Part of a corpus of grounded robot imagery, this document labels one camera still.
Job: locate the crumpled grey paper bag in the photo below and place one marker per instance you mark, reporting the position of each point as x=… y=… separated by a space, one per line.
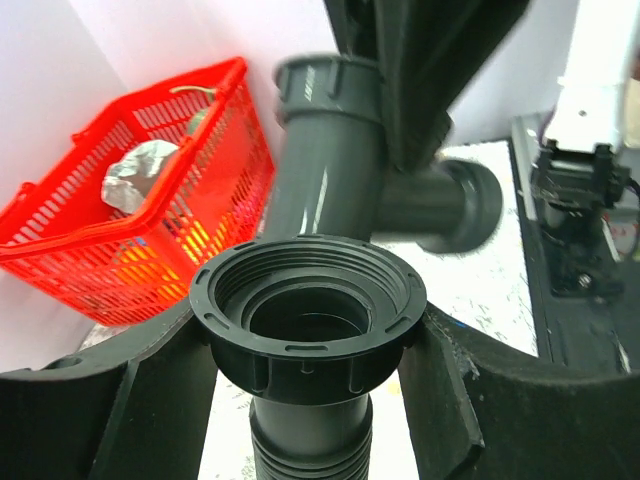
x=128 y=182

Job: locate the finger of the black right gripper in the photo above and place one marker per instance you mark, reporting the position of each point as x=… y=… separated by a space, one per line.
x=427 y=52

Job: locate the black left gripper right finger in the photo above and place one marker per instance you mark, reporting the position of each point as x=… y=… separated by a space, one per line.
x=479 y=409

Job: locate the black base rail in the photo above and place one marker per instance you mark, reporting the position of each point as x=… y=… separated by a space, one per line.
x=579 y=214

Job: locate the red plastic basket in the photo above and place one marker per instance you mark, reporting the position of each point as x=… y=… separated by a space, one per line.
x=58 y=236

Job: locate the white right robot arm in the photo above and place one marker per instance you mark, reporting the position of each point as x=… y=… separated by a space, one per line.
x=601 y=53

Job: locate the grey tee pipe fitting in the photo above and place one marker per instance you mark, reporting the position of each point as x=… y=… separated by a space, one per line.
x=334 y=175

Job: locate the green netted melon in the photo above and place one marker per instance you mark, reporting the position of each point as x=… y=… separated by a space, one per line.
x=198 y=117

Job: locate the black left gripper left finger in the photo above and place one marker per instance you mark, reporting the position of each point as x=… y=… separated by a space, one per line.
x=135 y=406

